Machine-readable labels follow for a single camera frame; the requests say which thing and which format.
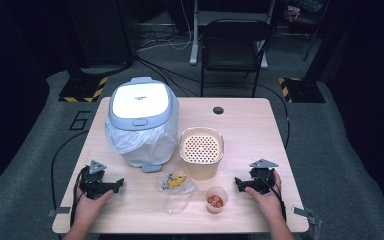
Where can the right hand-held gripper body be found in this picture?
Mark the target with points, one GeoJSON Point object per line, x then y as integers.
{"type": "Point", "coordinates": [262, 176]}

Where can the person's right hand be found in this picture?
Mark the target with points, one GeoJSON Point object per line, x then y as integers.
{"type": "Point", "coordinates": [266, 203]}

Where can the beige drain basket container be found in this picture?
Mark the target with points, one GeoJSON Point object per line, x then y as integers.
{"type": "Point", "coordinates": [201, 146]}

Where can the stand base with hazard tape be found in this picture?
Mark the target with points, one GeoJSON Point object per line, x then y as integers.
{"type": "Point", "coordinates": [83, 88]}
{"type": "Point", "coordinates": [305, 90]}

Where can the person's left hand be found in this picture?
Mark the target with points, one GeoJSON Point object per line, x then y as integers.
{"type": "Point", "coordinates": [90, 206]}

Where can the translucent white trash bag liner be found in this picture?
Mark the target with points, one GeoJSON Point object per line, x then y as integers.
{"type": "Point", "coordinates": [143, 145]}

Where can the white metal desk frame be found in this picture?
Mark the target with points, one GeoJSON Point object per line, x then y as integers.
{"type": "Point", "coordinates": [195, 33]}

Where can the black folding chair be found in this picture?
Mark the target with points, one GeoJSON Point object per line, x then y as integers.
{"type": "Point", "coordinates": [233, 43]}

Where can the grey table corner clamp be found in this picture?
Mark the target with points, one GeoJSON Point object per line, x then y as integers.
{"type": "Point", "coordinates": [305, 213]}
{"type": "Point", "coordinates": [60, 211]}

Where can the clear crumpled plastic bag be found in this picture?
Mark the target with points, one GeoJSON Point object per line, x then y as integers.
{"type": "Point", "coordinates": [176, 200]}

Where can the small clear plastic cup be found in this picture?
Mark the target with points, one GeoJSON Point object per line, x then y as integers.
{"type": "Point", "coordinates": [216, 191]}

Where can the red slices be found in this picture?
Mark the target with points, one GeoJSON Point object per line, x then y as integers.
{"type": "Point", "coordinates": [215, 201]}

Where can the yellow peel scrap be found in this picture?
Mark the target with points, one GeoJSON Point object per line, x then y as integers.
{"type": "Point", "coordinates": [175, 181]}

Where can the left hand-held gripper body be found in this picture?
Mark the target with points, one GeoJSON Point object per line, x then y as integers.
{"type": "Point", "coordinates": [91, 183]}

